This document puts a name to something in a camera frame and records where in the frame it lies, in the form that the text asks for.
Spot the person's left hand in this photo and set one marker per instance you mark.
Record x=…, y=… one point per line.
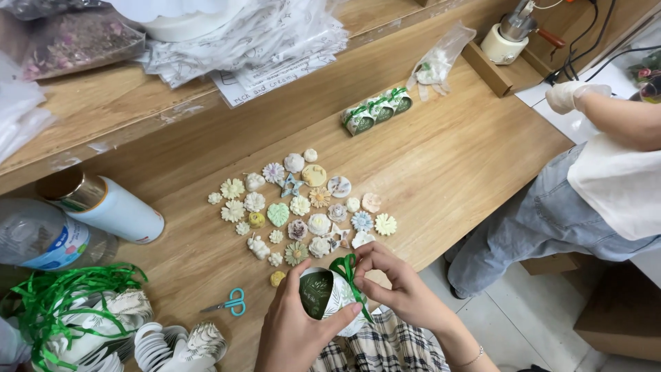
x=286, y=330

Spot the bag of dried flowers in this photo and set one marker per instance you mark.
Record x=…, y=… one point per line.
x=77, y=44

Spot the pink flower bunch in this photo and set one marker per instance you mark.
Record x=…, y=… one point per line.
x=645, y=70

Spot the stack of flat box blanks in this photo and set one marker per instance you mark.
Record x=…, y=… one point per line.
x=155, y=343

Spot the white wax warmer base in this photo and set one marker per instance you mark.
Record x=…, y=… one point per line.
x=501, y=47

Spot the brown cardboard tray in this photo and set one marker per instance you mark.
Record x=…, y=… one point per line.
x=498, y=75

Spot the pile of printed plastic bags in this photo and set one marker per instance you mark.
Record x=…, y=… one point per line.
x=248, y=36

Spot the white leaf print gift box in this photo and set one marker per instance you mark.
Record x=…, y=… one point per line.
x=333, y=299

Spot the large brown cardboard box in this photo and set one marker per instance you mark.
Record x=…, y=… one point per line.
x=622, y=310

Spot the person's right hand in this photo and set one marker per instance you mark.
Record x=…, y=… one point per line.
x=408, y=294

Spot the heap of green ribbon strips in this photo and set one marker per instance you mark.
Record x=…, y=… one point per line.
x=57, y=294

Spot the green ribbon bow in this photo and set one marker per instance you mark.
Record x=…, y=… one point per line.
x=345, y=268

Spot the white printed paper sheets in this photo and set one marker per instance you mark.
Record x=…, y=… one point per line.
x=268, y=80

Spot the clear bag of white pieces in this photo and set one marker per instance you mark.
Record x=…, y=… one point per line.
x=436, y=64

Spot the spread of small wax flowers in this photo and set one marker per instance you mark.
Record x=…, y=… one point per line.
x=304, y=212

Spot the ribbon tied leaf gift box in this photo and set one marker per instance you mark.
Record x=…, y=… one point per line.
x=381, y=110
x=400, y=101
x=357, y=121

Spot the small brown cardboard box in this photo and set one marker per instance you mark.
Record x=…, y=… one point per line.
x=550, y=263

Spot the white round container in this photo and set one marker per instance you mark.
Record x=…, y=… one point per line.
x=180, y=18

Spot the white spray can gold cap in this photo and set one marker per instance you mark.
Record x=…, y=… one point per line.
x=116, y=212

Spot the heap of white plastic bags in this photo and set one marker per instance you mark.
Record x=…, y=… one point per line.
x=18, y=111

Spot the clear plastic water bottle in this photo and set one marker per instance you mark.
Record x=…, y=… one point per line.
x=46, y=237

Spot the plaid skirt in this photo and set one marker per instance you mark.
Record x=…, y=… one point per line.
x=384, y=346

